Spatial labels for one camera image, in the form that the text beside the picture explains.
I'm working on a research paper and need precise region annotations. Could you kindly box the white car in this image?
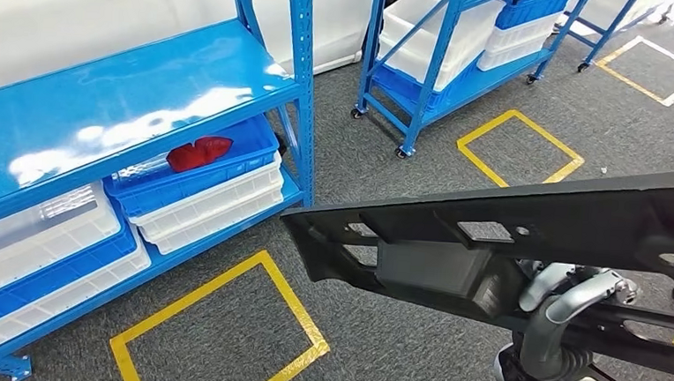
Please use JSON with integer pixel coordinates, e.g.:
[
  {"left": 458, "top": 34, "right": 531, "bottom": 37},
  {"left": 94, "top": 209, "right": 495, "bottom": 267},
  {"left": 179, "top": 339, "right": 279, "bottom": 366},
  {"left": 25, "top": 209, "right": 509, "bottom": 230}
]
[{"left": 0, "top": 0, "right": 405, "bottom": 123}]

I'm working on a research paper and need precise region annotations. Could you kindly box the clear plastic bag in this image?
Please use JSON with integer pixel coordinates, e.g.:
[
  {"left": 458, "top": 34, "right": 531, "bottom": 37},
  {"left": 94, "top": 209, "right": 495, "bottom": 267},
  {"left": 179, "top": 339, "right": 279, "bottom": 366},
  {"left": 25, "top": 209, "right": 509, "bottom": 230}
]
[{"left": 111, "top": 148, "right": 171, "bottom": 191}]

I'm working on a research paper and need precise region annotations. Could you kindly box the blue wheeled metal rack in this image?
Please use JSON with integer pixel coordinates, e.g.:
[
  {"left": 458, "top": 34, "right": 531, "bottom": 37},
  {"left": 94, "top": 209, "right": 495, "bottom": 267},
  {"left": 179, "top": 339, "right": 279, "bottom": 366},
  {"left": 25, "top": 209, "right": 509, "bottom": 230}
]
[
  {"left": 554, "top": 0, "right": 666, "bottom": 78},
  {"left": 347, "top": 0, "right": 594, "bottom": 171}
]

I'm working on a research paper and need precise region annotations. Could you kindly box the blue metal shelf rack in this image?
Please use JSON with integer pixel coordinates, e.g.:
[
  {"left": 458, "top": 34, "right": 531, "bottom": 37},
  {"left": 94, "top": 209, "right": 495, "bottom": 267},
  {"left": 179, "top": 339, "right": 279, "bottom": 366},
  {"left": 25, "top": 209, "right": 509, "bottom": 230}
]
[{"left": 0, "top": 0, "right": 328, "bottom": 381}]

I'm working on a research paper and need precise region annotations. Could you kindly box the red plastic part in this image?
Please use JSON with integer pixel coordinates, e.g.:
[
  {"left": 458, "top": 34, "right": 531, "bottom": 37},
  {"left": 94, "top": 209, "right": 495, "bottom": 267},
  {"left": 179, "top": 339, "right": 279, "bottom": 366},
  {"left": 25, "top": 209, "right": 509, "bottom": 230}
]
[{"left": 165, "top": 132, "right": 235, "bottom": 177}]

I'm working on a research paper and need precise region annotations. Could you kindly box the black plastic bracket part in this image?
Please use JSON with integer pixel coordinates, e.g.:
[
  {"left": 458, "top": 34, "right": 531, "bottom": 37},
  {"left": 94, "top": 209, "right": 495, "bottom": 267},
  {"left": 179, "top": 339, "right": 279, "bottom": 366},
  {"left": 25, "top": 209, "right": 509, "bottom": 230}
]
[{"left": 271, "top": 143, "right": 674, "bottom": 381}]

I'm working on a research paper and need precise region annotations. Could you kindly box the yellow floor tape square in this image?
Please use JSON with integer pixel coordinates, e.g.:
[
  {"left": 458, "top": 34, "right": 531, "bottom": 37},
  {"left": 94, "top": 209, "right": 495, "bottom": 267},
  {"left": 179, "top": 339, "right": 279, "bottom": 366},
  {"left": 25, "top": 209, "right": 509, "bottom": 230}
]
[{"left": 106, "top": 240, "right": 338, "bottom": 381}]

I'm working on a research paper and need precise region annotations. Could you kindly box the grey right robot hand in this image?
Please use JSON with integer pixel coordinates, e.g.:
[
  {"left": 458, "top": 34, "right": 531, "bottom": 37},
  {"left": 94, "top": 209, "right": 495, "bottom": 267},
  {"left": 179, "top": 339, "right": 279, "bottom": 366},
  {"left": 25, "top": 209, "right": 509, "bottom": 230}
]
[{"left": 513, "top": 259, "right": 641, "bottom": 379}]

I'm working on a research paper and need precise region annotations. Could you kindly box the large white plastic crate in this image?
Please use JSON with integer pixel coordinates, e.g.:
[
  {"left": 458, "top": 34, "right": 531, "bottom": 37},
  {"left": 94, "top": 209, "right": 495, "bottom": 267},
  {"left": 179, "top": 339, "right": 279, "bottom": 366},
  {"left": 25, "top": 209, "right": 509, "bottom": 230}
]
[{"left": 376, "top": 0, "right": 506, "bottom": 97}]

